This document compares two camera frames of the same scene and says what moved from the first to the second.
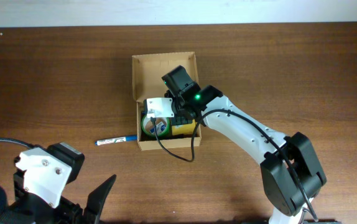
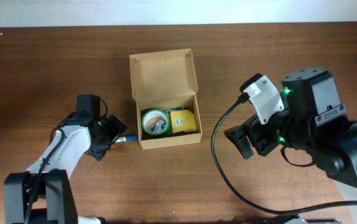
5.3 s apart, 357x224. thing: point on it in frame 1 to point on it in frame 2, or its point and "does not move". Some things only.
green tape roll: x=165 y=132 does not move
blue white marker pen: x=111 y=140 does not move
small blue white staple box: x=160 y=127 does not move
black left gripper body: x=73 y=212 to x=111 y=137
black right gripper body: x=180 y=119 to x=252 y=134
